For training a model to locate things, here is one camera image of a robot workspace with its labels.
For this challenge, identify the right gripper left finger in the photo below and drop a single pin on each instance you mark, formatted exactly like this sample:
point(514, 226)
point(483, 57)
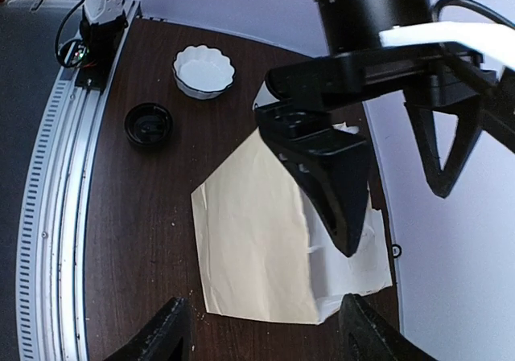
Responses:
point(167, 336)

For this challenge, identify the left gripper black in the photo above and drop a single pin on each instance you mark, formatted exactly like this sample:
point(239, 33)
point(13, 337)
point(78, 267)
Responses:
point(332, 166)

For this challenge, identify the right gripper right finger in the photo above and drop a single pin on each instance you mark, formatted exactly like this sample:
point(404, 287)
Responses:
point(366, 335)

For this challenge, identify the brown paper bag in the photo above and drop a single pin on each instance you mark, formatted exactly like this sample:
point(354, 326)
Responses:
point(264, 254)

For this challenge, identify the white scalloped ceramic dish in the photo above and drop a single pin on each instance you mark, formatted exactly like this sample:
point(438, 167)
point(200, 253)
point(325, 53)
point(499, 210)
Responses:
point(203, 73)

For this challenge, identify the stack of black lids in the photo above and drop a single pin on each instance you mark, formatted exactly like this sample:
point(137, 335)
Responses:
point(148, 126)

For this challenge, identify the black wall grommet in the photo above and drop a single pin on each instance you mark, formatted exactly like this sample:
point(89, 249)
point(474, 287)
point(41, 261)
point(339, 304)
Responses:
point(396, 251)

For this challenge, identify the aluminium front rail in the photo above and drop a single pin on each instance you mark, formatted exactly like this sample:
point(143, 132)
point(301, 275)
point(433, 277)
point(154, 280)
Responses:
point(49, 276)

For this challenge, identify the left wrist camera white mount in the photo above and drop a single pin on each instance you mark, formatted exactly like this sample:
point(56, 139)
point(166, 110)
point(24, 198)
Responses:
point(491, 39)

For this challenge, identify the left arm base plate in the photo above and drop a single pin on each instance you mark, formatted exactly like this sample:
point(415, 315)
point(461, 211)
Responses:
point(93, 53)

